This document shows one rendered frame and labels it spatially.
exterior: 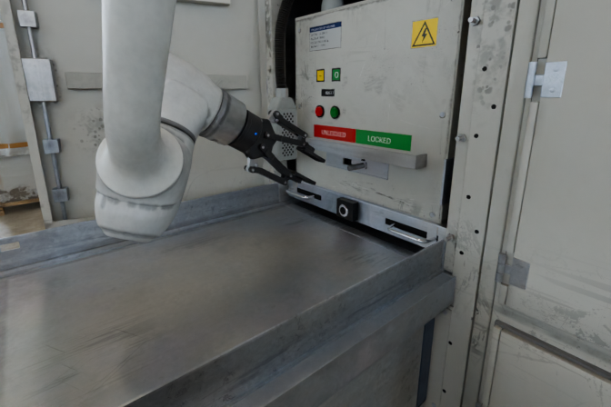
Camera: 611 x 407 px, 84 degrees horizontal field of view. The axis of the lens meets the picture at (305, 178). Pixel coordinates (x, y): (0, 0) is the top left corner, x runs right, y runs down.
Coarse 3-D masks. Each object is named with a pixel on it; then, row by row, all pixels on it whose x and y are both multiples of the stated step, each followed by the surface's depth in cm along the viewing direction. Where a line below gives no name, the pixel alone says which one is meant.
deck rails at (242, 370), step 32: (256, 192) 103; (96, 224) 77; (192, 224) 90; (0, 256) 67; (32, 256) 70; (64, 256) 73; (416, 256) 60; (352, 288) 50; (384, 288) 56; (416, 288) 62; (288, 320) 43; (320, 320) 47; (352, 320) 52; (224, 352) 37; (256, 352) 40; (288, 352) 44; (160, 384) 33; (192, 384) 35; (224, 384) 38; (256, 384) 41
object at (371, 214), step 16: (304, 192) 104; (320, 192) 98; (336, 192) 93; (368, 208) 84; (384, 208) 81; (368, 224) 85; (384, 224) 81; (400, 224) 78; (416, 224) 74; (432, 224) 71
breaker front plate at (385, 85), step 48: (384, 0) 73; (432, 0) 65; (336, 48) 86; (384, 48) 75; (432, 48) 66; (336, 96) 88; (384, 96) 77; (432, 96) 68; (432, 144) 70; (384, 192) 81; (432, 192) 71
